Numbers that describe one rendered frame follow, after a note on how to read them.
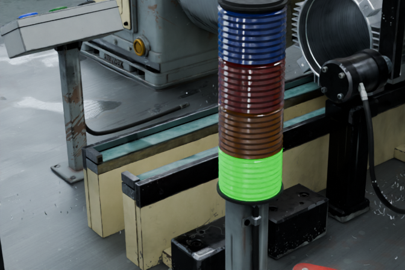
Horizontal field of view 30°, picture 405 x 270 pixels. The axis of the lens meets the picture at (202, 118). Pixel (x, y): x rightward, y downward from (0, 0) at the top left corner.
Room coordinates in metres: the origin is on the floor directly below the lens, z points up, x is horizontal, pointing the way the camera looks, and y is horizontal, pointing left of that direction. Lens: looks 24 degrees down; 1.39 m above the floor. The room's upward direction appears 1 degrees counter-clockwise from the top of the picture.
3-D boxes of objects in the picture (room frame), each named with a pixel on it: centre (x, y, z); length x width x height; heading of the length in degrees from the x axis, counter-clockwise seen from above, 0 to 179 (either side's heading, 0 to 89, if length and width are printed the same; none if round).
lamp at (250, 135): (0.63, -0.04, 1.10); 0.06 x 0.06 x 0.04
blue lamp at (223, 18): (0.63, -0.04, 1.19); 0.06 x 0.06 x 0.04
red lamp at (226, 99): (0.63, -0.04, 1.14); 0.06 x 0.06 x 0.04
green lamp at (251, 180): (0.63, -0.04, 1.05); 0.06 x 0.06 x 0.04
